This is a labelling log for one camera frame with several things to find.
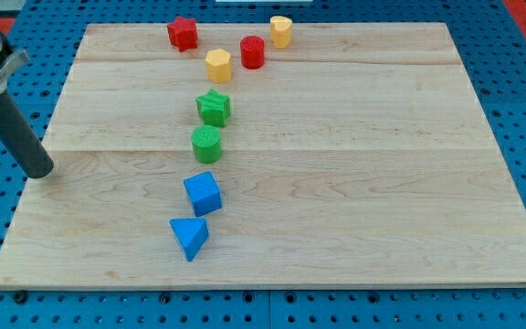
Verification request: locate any red star block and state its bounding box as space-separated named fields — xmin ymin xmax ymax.
xmin=167 ymin=16 xmax=198 ymax=52

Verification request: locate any blue triangle block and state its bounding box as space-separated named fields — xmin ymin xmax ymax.
xmin=170 ymin=218 xmax=209 ymax=261

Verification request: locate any green cylinder block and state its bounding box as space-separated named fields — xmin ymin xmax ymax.
xmin=191 ymin=125 xmax=222 ymax=164

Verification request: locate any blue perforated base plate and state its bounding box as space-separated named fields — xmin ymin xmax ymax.
xmin=0 ymin=0 xmax=526 ymax=328

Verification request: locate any green star block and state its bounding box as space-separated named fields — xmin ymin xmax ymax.
xmin=195 ymin=89 xmax=232 ymax=128

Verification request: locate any yellow hexagon block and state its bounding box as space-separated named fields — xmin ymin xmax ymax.
xmin=205 ymin=48 xmax=232 ymax=83

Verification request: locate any red cylinder block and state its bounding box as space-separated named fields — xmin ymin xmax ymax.
xmin=240 ymin=35 xmax=265 ymax=69

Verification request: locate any dark grey cylindrical pointer tool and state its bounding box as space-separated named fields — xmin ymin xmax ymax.
xmin=0 ymin=91 xmax=54 ymax=178

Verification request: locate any yellow heart block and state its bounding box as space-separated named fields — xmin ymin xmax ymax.
xmin=269 ymin=16 xmax=292 ymax=49

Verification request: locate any blue cube block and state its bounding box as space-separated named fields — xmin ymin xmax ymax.
xmin=183 ymin=171 xmax=222 ymax=217

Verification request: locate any wooden board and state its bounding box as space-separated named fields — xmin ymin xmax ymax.
xmin=0 ymin=23 xmax=526 ymax=291

